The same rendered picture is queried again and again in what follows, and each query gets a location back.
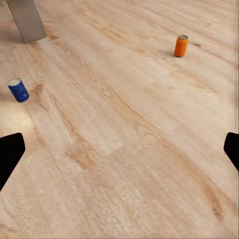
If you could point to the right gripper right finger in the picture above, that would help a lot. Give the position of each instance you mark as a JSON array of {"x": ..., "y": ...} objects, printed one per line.
[{"x": 231, "y": 148}]

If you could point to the coffee table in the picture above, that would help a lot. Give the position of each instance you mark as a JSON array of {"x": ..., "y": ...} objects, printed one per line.
[{"x": 27, "y": 19}]

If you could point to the can of soda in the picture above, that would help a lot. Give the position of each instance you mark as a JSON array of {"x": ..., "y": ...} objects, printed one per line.
[
  {"x": 18, "y": 90},
  {"x": 181, "y": 46}
]

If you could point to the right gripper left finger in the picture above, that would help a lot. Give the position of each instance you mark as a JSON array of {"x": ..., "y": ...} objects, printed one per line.
[{"x": 12, "y": 147}]

